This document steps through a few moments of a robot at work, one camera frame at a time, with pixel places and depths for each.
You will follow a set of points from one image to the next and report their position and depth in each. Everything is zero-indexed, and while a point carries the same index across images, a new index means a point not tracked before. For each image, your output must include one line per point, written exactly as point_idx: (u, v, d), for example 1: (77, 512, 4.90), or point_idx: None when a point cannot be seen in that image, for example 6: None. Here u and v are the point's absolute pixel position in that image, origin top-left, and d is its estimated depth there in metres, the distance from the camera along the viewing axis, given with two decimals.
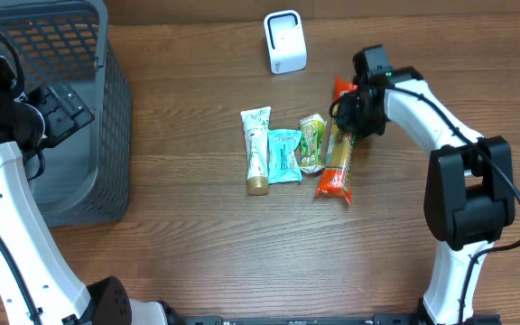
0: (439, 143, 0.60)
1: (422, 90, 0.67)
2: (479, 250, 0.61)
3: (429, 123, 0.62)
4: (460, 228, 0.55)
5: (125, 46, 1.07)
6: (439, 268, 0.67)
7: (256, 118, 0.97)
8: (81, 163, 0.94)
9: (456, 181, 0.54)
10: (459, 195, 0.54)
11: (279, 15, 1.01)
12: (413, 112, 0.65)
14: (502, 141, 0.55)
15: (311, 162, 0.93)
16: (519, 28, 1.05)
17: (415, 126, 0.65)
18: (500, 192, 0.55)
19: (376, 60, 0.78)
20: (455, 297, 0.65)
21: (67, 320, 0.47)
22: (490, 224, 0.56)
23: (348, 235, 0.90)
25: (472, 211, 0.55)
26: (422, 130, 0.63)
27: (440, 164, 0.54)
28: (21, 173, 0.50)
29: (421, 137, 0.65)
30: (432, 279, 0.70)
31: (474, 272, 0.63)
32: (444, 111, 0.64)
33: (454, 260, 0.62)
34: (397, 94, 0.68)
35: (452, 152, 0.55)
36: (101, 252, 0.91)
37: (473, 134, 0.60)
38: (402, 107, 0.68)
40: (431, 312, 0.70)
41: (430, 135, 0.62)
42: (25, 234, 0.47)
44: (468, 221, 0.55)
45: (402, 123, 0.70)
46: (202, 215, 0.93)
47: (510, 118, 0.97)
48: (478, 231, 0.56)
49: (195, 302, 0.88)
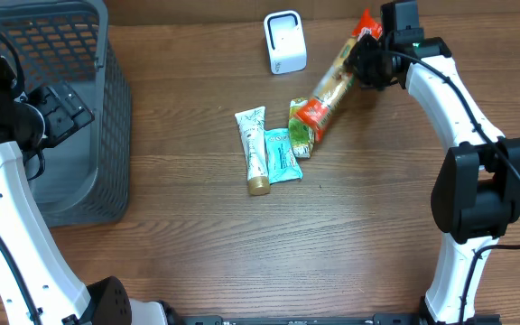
0: (459, 136, 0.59)
1: (449, 72, 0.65)
2: (484, 246, 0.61)
3: (450, 114, 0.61)
4: (466, 224, 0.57)
5: (125, 47, 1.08)
6: (442, 264, 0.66)
7: (252, 118, 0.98)
8: (81, 163, 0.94)
9: (468, 181, 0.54)
10: (470, 194, 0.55)
11: (279, 15, 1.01)
12: (436, 95, 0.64)
14: None
15: (298, 143, 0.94)
16: (519, 28, 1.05)
17: (437, 113, 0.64)
18: (511, 193, 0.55)
19: (405, 21, 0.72)
20: (456, 294, 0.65)
21: (67, 320, 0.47)
22: (496, 220, 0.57)
23: (348, 235, 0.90)
25: (479, 208, 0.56)
26: (443, 119, 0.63)
27: (457, 163, 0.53)
28: (21, 172, 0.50)
29: (440, 125, 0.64)
30: (436, 276, 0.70)
31: (477, 268, 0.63)
32: (468, 99, 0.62)
33: (458, 255, 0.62)
34: (422, 71, 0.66)
35: (470, 150, 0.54)
36: (102, 251, 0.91)
37: (494, 132, 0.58)
38: (424, 88, 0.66)
40: (431, 311, 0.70)
41: (450, 127, 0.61)
42: (25, 233, 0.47)
44: (473, 218, 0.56)
45: (422, 103, 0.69)
46: (202, 215, 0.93)
47: (510, 118, 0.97)
48: (483, 227, 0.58)
49: (195, 301, 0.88)
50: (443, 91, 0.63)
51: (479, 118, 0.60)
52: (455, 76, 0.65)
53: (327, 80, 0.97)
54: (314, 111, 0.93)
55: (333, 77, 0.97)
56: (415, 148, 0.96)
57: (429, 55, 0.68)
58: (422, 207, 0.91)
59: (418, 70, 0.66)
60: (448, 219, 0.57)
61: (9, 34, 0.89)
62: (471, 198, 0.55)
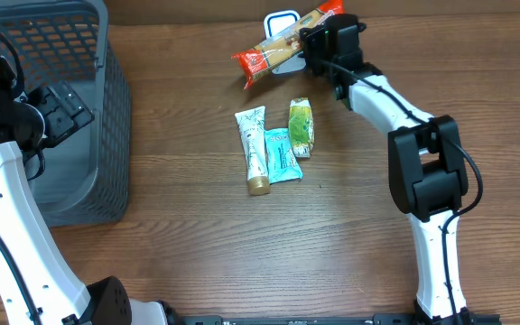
0: (396, 125, 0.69)
1: (383, 84, 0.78)
2: (448, 219, 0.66)
3: (386, 110, 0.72)
4: (421, 199, 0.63)
5: (125, 47, 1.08)
6: (419, 253, 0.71)
7: (252, 118, 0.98)
8: (81, 163, 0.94)
9: (413, 158, 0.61)
10: (417, 171, 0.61)
11: (279, 15, 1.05)
12: (373, 99, 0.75)
14: (450, 118, 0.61)
15: (298, 143, 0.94)
16: (519, 28, 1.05)
17: (377, 115, 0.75)
18: (453, 164, 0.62)
19: (347, 45, 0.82)
20: (441, 281, 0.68)
21: (67, 320, 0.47)
22: (448, 192, 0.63)
23: (348, 235, 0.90)
25: (431, 184, 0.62)
26: (382, 117, 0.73)
27: (397, 145, 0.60)
28: (21, 173, 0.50)
29: (383, 125, 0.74)
30: (420, 274, 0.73)
31: (449, 242, 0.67)
32: (400, 98, 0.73)
33: (427, 236, 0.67)
34: (360, 88, 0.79)
35: (407, 132, 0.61)
36: (102, 251, 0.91)
37: (424, 115, 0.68)
38: (365, 99, 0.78)
40: (425, 308, 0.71)
41: (389, 121, 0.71)
42: (25, 233, 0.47)
44: (427, 192, 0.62)
45: (367, 115, 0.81)
46: (202, 215, 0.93)
47: (510, 118, 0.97)
48: (439, 201, 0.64)
49: (195, 301, 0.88)
50: (379, 97, 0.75)
51: (412, 107, 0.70)
52: (387, 87, 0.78)
53: (278, 40, 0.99)
54: (254, 61, 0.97)
55: (284, 38, 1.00)
56: None
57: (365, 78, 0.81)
58: None
59: (357, 90, 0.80)
60: (405, 200, 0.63)
61: (9, 34, 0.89)
62: (420, 173, 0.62)
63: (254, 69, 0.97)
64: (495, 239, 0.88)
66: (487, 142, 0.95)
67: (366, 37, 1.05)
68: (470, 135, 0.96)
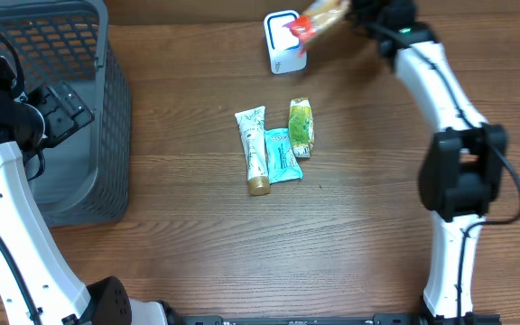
0: (443, 123, 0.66)
1: (436, 59, 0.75)
2: (472, 224, 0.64)
3: (437, 98, 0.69)
4: (448, 201, 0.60)
5: (125, 46, 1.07)
6: (436, 251, 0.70)
7: (252, 118, 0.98)
8: (82, 163, 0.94)
9: (451, 162, 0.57)
10: (453, 175, 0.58)
11: (279, 15, 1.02)
12: (422, 77, 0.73)
14: (505, 128, 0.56)
15: (298, 143, 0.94)
16: (519, 28, 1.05)
17: (422, 93, 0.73)
18: (492, 174, 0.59)
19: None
20: (451, 283, 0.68)
21: (67, 320, 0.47)
22: (478, 200, 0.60)
23: (348, 235, 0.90)
25: (463, 190, 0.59)
26: (428, 100, 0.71)
27: (441, 148, 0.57)
28: (21, 173, 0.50)
29: (427, 108, 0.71)
30: (431, 271, 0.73)
31: (468, 246, 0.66)
32: (453, 86, 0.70)
33: (447, 236, 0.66)
34: (410, 59, 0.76)
35: (453, 134, 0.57)
36: (101, 251, 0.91)
37: (476, 116, 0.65)
38: (413, 74, 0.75)
40: (431, 305, 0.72)
41: (436, 112, 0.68)
42: (25, 233, 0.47)
44: (459, 197, 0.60)
45: (412, 89, 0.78)
46: (202, 215, 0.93)
47: (510, 118, 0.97)
48: (467, 206, 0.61)
49: (195, 301, 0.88)
50: (431, 77, 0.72)
51: (465, 105, 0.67)
52: (441, 63, 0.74)
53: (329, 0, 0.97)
54: (302, 31, 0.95)
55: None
56: (415, 148, 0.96)
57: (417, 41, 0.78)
58: (422, 207, 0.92)
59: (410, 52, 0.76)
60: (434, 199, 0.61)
61: (9, 33, 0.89)
62: (452, 176, 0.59)
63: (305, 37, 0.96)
64: (495, 239, 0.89)
66: None
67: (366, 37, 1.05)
68: None
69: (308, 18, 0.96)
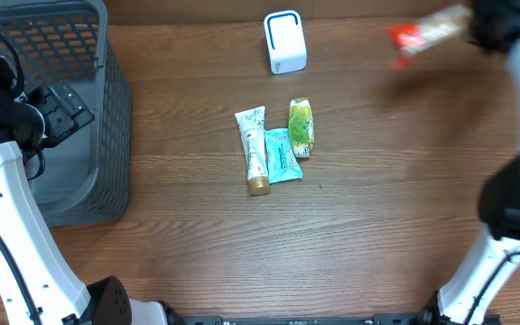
0: None
1: None
2: None
3: None
4: (505, 222, 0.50)
5: (125, 47, 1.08)
6: (469, 257, 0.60)
7: (252, 118, 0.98)
8: (82, 163, 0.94)
9: None
10: None
11: (279, 15, 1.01)
12: None
14: None
15: (298, 143, 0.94)
16: None
17: None
18: None
19: None
20: (470, 293, 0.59)
21: (67, 320, 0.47)
22: None
23: (348, 235, 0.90)
25: None
26: None
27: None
28: (21, 173, 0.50)
29: None
30: (458, 272, 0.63)
31: (505, 269, 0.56)
32: None
33: (487, 251, 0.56)
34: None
35: None
36: (101, 251, 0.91)
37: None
38: None
40: (441, 304, 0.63)
41: None
42: (25, 233, 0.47)
44: None
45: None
46: (202, 215, 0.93)
47: (510, 118, 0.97)
48: None
49: (195, 301, 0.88)
50: None
51: None
52: None
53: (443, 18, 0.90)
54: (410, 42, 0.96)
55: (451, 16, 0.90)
56: (415, 148, 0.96)
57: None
58: (422, 207, 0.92)
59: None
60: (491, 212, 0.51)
61: (9, 34, 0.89)
62: None
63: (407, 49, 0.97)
64: None
66: (486, 143, 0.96)
67: (366, 37, 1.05)
68: (470, 135, 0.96)
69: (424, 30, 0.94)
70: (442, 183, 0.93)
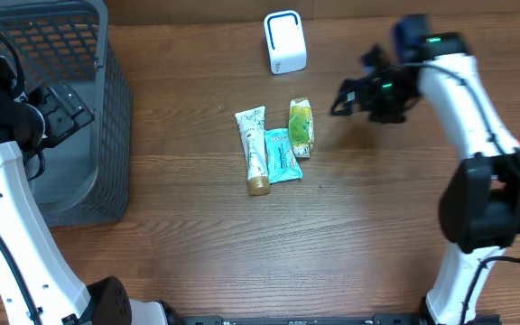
0: (473, 147, 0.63)
1: (495, 125, 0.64)
2: (490, 255, 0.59)
3: (466, 122, 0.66)
4: (473, 236, 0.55)
5: (125, 47, 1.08)
6: (445, 269, 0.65)
7: (252, 118, 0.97)
8: (81, 163, 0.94)
9: (482, 193, 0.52)
10: (482, 206, 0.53)
11: (279, 15, 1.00)
12: (452, 95, 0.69)
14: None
15: (298, 143, 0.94)
16: (519, 28, 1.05)
17: (456, 125, 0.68)
18: None
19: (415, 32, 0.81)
20: (458, 300, 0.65)
21: (67, 320, 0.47)
22: (505, 231, 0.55)
23: (348, 235, 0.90)
25: (490, 220, 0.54)
26: (459, 125, 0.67)
27: (468, 176, 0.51)
28: (21, 173, 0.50)
29: (459, 134, 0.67)
30: (438, 279, 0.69)
31: (481, 275, 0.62)
32: (487, 109, 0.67)
33: (462, 264, 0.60)
34: (438, 76, 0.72)
35: (483, 160, 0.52)
36: (102, 251, 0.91)
37: (509, 142, 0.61)
38: (439, 88, 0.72)
40: (433, 312, 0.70)
41: (464, 134, 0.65)
42: (25, 233, 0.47)
44: (483, 227, 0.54)
45: (439, 107, 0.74)
46: (202, 215, 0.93)
47: (510, 118, 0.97)
48: (490, 236, 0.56)
49: (195, 301, 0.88)
50: (462, 96, 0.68)
51: (497, 126, 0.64)
52: (473, 78, 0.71)
53: None
54: None
55: None
56: (416, 148, 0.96)
57: (445, 52, 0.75)
58: (422, 207, 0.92)
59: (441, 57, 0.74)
60: (458, 232, 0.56)
61: (9, 34, 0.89)
62: (480, 209, 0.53)
63: None
64: None
66: None
67: (366, 37, 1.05)
68: None
69: None
70: (442, 183, 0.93)
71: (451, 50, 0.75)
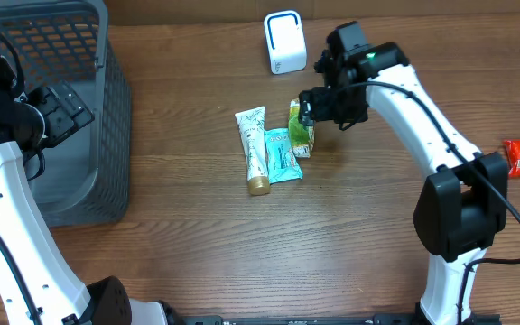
0: (435, 162, 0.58)
1: (450, 132, 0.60)
2: (474, 259, 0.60)
3: (422, 134, 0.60)
4: (453, 245, 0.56)
5: (125, 46, 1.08)
6: (433, 276, 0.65)
7: (252, 118, 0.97)
8: (81, 163, 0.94)
9: (453, 206, 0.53)
10: (456, 216, 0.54)
11: (279, 15, 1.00)
12: (400, 110, 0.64)
14: (499, 157, 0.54)
15: (298, 143, 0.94)
16: (519, 28, 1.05)
17: (408, 137, 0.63)
18: (494, 207, 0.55)
19: (351, 40, 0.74)
20: (452, 302, 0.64)
21: (67, 320, 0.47)
22: (482, 233, 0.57)
23: (348, 235, 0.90)
25: (466, 227, 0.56)
26: (413, 140, 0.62)
27: (437, 191, 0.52)
28: (21, 173, 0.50)
29: (413, 149, 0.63)
30: (427, 285, 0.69)
31: (468, 277, 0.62)
32: (437, 116, 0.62)
33: (450, 269, 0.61)
34: (383, 90, 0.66)
35: (446, 173, 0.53)
36: (101, 251, 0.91)
37: (469, 148, 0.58)
38: (387, 104, 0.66)
40: (430, 317, 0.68)
41: (422, 148, 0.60)
42: (25, 234, 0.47)
44: (461, 236, 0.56)
45: (389, 122, 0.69)
46: (202, 215, 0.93)
47: (510, 118, 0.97)
48: (470, 241, 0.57)
49: (196, 301, 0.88)
50: (411, 108, 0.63)
51: (452, 134, 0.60)
52: (417, 88, 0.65)
53: None
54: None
55: None
56: None
57: (385, 67, 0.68)
58: None
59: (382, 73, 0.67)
60: (437, 245, 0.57)
61: (9, 34, 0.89)
62: (455, 220, 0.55)
63: None
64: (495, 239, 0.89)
66: (487, 142, 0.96)
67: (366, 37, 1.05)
68: (471, 135, 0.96)
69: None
70: None
71: (389, 61, 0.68)
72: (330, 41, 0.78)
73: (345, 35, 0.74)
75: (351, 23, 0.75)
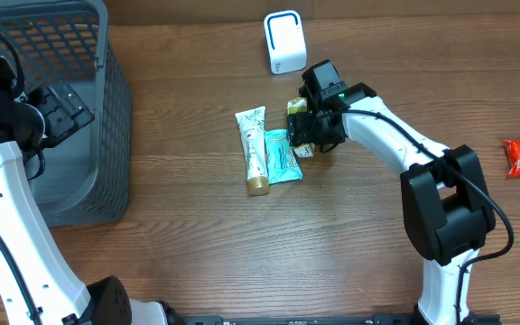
0: (406, 162, 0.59)
1: (419, 138, 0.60)
2: (468, 259, 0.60)
3: (392, 143, 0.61)
4: (446, 247, 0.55)
5: (125, 46, 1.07)
6: (430, 278, 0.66)
7: (252, 118, 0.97)
8: (81, 163, 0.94)
9: (431, 201, 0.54)
10: (439, 213, 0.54)
11: (279, 15, 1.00)
12: (372, 131, 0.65)
14: (469, 150, 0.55)
15: None
16: (519, 28, 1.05)
17: (384, 151, 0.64)
18: (477, 200, 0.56)
19: (325, 78, 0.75)
20: (450, 303, 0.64)
21: (67, 320, 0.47)
22: (474, 232, 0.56)
23: (348, 235, 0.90)
25: (454, 226, 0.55)
26: (388, 152, 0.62)
27: (411, 187, 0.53)
28: (22, 173, 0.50)
29: (391, 161, 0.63)
30: (425, 286, 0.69)
31: (464, 279, 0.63)
32: (404, 126, 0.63)
33: (445, 272, 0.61)
34: (354, 116, 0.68)
35: (417, 170, 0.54)
36: (101, 251, 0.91)
37: (438, 146, 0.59)
38: (360, 127, 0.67)
40: (428, 319, 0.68)
41: (395, 154, 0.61)
42: (25, 233, 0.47)
44: (450, 236, 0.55)
45: (368, 145, 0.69)
46: (202, 215, 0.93)
47: (511, 118, 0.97)
48: (462, 242, 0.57)
49: (196, 302, 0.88)
50: (379, 126, 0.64)
51: (421, 138, 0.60)
52: (386, 111, 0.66)
53: None
54: None
55: None
56: None
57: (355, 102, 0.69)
58: None
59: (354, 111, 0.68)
60: (429, 247, 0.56)
61: (9, 34, 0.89)
62: (439, 218, 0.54)
63: None
64: (495, 239, 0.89)
66: (487, 142, 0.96)
67: (366, 37, 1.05)
68: (471, 135, 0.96)
69: None
70: None
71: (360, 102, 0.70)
72: (307, 78, 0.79)
73: (320, 74, 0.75)
75: (324, 60, 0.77)
